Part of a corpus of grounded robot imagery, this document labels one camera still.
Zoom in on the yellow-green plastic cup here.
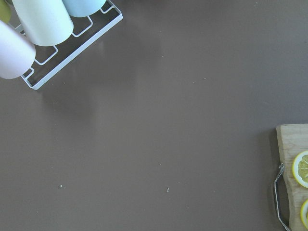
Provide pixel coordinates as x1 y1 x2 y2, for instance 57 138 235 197
0 0 12 23

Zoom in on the lemon slice near handle top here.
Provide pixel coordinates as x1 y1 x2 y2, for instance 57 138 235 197
292 151 308 188

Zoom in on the light blue plastic cup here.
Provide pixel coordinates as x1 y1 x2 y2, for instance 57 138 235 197
62 0 106 17

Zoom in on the lemon slice near handle bottom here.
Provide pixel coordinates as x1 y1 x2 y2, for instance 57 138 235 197
300 200 308 229

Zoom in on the pink plastic cup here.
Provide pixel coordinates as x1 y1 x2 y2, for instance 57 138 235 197
0 22 36 79

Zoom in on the cream plastic cup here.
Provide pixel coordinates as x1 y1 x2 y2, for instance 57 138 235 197
13 0 74 46

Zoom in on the wooden cutting board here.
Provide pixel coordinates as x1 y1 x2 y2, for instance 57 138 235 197
273 124 308 231

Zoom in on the lemon slice handle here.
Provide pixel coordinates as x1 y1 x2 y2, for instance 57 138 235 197
292 151 308 188
300 200 308 229

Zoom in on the white wire cup rack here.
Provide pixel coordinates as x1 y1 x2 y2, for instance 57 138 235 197
21 0 123 90

